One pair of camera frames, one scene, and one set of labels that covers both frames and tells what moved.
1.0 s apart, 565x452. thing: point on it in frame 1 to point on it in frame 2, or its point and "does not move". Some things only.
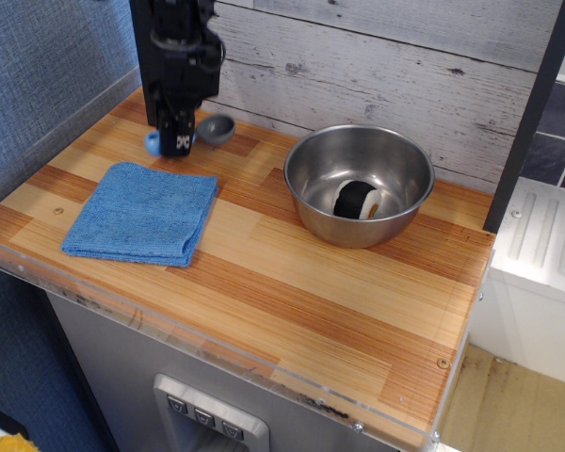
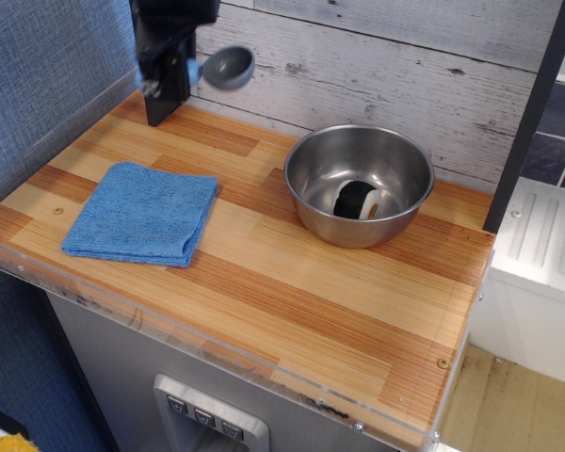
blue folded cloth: (142, 214) does not move
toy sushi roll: (356, 200) does not move
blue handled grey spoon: (213, 130) to (223, 68)
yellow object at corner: (14, 443) does not move
